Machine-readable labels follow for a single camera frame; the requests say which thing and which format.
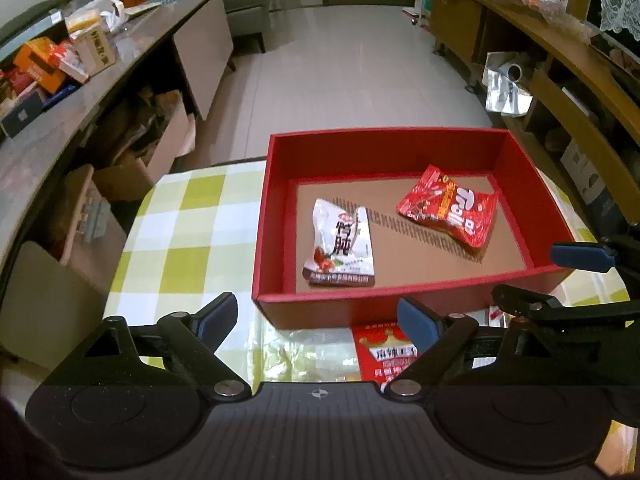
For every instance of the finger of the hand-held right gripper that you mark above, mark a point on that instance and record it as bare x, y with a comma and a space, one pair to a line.
582, 256
530, 302

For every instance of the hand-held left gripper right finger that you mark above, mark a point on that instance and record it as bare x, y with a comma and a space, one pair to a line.
417, 322

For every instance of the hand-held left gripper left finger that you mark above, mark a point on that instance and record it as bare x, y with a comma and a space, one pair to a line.
220, 312

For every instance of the red crown print packet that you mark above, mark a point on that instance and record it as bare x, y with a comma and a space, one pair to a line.
377, 355

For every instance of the clear bag of orange crackers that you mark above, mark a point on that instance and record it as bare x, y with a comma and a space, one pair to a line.
310, 367

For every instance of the white snack packet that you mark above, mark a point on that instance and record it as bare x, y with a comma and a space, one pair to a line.
340, 245

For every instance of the red cardboard box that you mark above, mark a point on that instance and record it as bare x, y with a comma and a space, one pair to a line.
277, 210

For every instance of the red snack packet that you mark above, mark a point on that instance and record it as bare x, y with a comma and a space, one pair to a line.
450, 205

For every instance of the white box in shelf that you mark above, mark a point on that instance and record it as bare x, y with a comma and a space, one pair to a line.
580, 165

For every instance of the green checked tablecloth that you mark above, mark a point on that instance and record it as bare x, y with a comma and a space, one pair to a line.
200, 220

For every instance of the large plain beige box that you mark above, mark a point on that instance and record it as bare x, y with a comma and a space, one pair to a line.
50, 300

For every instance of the open brown cardboard box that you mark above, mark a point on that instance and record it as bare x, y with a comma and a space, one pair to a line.
165, 145

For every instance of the silver foil bag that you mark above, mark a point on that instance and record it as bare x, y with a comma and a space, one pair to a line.
500, 95

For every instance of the wooden shelf cabinet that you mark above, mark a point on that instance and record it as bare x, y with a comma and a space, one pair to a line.
550, 35

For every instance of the long grey-topped sideboard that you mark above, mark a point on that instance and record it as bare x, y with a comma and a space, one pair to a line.
75, 110

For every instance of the white lace cloth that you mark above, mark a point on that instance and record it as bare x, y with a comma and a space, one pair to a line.
620, 0

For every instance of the dark blue box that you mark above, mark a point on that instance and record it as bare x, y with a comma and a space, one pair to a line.
22, 115

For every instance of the white printed carton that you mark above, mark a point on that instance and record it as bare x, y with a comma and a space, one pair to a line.
97, 50

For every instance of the orange box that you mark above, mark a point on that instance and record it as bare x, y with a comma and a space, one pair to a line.
37, 67

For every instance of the grey sofa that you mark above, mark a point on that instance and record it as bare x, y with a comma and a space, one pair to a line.
245, 5

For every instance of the white plastic bag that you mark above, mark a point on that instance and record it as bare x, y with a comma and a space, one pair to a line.
105, 7

